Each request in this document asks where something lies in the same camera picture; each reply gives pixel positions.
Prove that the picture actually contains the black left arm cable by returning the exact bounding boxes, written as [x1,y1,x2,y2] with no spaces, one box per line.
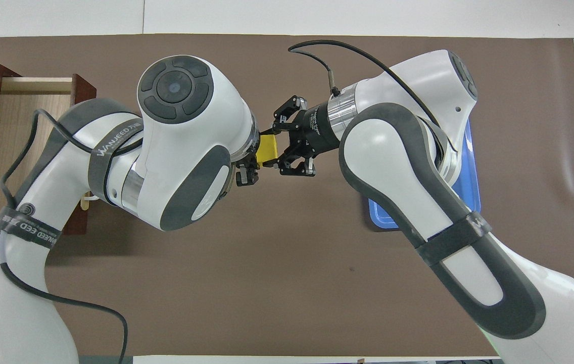
[0,109,129,364]

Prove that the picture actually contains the brown paper table mat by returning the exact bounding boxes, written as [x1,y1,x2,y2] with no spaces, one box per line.
[0,34,574,357]

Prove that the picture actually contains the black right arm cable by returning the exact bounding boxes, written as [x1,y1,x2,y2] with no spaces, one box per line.
[288,40,442,127]

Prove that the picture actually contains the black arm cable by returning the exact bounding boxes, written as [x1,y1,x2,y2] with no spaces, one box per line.
[0,109,129,364]
[288,40,442,127]

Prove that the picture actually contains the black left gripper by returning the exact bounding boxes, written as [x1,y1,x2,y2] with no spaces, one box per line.
[236,147,261,187]

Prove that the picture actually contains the blue plastic tray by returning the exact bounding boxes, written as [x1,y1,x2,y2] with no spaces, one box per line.
[368,117,481,231]

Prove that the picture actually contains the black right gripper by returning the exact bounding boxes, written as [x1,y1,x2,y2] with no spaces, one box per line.
[263,95,341,177]

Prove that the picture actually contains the yellow cube block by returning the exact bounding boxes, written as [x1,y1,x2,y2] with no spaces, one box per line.
[258,133,279,168]

